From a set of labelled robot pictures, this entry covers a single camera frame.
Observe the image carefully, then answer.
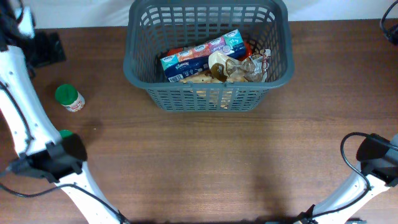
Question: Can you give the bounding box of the tissue pack multicolour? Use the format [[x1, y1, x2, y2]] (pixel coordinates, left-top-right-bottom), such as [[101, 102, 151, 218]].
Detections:
[[160, 29, 246, 83]]

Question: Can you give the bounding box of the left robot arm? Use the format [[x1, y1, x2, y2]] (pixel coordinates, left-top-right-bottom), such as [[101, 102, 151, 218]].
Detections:
[[1, 1, 129, 223]]

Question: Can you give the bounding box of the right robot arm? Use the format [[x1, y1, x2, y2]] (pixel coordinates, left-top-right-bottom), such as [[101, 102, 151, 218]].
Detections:
[[295, 132, 397, 223]]

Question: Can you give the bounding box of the orange noodle packet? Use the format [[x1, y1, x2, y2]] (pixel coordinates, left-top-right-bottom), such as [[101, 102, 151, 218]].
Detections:
[[164, 41, 252, 61]]

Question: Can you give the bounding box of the brown white snack pouch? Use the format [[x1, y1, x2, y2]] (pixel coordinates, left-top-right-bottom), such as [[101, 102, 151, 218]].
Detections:
[[208, 49, 271, 83]]

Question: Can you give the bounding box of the grey plastic shopping basket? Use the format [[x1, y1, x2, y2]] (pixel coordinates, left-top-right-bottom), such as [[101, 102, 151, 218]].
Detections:
[[123, 0, 294, 111]]

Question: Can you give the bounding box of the green lid jar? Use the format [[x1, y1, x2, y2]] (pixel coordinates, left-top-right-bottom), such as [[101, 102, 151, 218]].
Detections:
[[55, 84, 85, 112], [59, 129, 74, 139]]

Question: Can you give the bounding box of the orange Nescafe coffee bag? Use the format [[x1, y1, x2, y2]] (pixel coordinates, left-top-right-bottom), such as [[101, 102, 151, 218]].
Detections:
[[180, 70, 229, 83]]

